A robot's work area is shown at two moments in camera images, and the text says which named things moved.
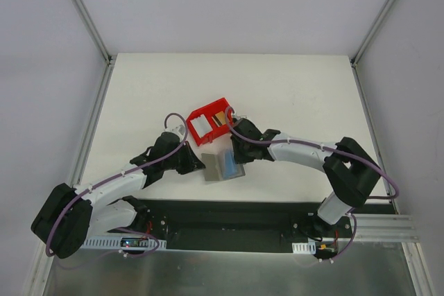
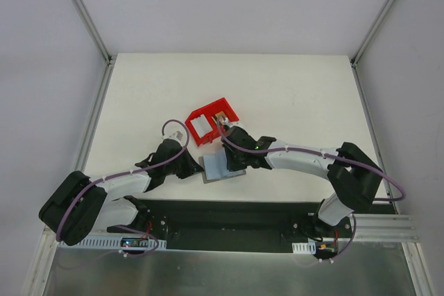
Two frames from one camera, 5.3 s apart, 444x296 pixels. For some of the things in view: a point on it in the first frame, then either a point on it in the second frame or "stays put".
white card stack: [201, 125] stays put
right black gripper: [241, 150] → [231, 159]
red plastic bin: [207, 113] stays put
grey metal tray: [221, 166] stays put
